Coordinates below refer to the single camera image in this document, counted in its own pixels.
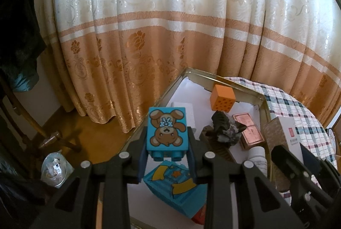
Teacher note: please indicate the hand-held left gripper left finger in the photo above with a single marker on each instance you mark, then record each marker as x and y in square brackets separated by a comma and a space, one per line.
[142, 162]

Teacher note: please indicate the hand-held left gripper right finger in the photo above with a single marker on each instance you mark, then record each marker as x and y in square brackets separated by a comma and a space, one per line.
[192, 165]

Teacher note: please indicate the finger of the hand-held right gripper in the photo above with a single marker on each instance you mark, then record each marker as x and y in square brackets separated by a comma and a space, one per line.
[286, 162]
[313, 163]

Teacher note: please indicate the white box with red label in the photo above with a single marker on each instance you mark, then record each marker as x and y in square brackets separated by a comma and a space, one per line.
[279, 135]

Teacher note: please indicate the white plastic bottle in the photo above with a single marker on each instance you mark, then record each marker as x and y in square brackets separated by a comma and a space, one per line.
[258, 158]

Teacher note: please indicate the blue building block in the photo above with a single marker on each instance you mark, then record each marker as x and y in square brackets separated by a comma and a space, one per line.
[170, 189]

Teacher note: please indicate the small blue patterned packet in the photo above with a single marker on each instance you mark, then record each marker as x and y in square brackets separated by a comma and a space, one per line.
[166, 133]

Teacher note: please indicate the copper coloured box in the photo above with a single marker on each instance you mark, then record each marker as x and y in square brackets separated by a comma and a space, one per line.
[249, 130]

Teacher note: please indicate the red building block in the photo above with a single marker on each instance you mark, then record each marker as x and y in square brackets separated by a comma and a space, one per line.
[199, 218]

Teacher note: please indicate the orange cube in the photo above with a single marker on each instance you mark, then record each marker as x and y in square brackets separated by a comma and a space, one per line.
[222, 101]

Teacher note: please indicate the gold tin box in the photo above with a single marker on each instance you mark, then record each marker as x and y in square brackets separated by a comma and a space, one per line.
[197, 76]

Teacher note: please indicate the plaid tablecloth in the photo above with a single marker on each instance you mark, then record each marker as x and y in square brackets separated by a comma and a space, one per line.
[306, 117]

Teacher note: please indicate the white paper liner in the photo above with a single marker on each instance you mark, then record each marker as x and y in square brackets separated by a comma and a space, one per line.
[191, 93]

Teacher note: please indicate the clear bag with scraps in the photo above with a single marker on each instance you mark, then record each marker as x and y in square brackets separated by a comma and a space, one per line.
[56, 170]

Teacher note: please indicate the dark wooden chair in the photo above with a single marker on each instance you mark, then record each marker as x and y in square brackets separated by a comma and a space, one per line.
[53, 138]

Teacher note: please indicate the teal cloth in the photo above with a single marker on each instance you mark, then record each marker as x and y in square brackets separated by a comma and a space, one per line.
[22, 84]

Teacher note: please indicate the cream and orange floral curtain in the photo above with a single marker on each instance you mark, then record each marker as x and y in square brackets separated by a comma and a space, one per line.
[159, 18]

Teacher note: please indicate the dark hanging coat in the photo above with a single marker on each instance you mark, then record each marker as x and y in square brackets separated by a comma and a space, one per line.
[16, 32]

